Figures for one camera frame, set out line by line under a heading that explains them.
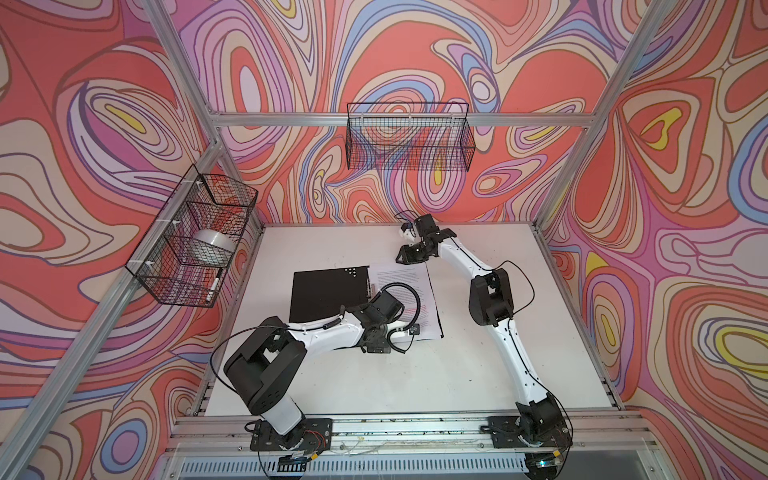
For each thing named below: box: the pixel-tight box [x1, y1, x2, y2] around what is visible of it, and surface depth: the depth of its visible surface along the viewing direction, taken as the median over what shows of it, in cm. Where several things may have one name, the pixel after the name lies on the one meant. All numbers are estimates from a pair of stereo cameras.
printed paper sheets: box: [370, 262, 442, 339], surface depth 97 cm
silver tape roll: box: [192, 229, 237, 252], surface depth 75 cm
